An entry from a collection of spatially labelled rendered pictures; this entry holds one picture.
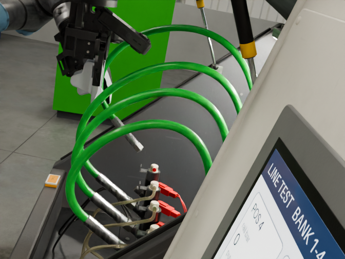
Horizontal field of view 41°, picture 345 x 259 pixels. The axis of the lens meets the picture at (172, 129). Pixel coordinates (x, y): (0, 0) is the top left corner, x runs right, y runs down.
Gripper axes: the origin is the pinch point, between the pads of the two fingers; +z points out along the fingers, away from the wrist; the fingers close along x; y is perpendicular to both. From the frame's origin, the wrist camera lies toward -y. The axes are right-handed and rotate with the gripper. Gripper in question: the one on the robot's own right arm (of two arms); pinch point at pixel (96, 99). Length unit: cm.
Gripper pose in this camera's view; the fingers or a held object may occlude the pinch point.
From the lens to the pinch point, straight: 96.0
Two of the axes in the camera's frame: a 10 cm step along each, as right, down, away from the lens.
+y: -9.8, -1.6, -1.0
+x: 0.4, 3.4, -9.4
